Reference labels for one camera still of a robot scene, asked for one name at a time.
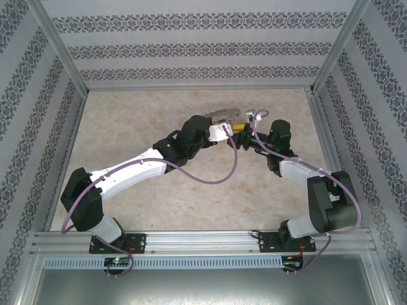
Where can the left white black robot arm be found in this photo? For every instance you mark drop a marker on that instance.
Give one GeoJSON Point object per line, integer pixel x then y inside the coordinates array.
{"type": "Point", "coordinates": [127, 179]}

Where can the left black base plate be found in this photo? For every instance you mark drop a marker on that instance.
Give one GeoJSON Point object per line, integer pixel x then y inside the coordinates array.
{"type": "Point", "coordinates": [140, 243]}

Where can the aluminium mounting rail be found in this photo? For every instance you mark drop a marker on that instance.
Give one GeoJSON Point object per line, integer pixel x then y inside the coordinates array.
{"type": "Point", "coordinates": [197, 241]}

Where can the small circuit board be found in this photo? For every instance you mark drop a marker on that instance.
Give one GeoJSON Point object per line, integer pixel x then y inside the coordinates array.
{"type": "Point", "coordinates": [117, 261]}
{"type": "Point", "coordinates": [293, 262]}

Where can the grey metal shelf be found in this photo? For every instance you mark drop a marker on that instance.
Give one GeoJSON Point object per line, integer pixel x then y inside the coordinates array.
{"type": "Point", "coordinates": [203, 289]}

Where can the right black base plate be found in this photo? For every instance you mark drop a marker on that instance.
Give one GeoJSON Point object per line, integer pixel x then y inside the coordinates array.
{"type": "Point", "coordinates": [267, 243]}

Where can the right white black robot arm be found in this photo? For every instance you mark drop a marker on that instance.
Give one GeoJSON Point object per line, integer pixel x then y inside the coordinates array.
{"type": "Point", "coordinates": [321, 203]}

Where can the left small circuit board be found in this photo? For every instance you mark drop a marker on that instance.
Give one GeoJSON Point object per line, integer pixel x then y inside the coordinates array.
{"type": "Point", "coordinates": [117, 261]}

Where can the right small circuit board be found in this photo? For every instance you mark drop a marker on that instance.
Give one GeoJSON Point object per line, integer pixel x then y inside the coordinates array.
{"type": "Point", "coordinates": [293, 262]}

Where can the aluminium side rail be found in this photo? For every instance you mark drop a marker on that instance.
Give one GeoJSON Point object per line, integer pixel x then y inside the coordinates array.
{"type": "Point", "coordinates": [65, 160]}
{"type": "Point", "coordinates": [329, 143]}

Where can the aluminium frame post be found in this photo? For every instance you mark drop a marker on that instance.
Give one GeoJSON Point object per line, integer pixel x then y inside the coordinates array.
{"type": "Point", "coordinates": [57, 41]}
{"type": "Point", "coordinates": [340, 44]}

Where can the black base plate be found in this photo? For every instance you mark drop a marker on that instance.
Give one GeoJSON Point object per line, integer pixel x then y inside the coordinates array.
{"type": "Point", "coordinates": [267, 243]}
{"type": "Point", "coordinates": [140, 243]}

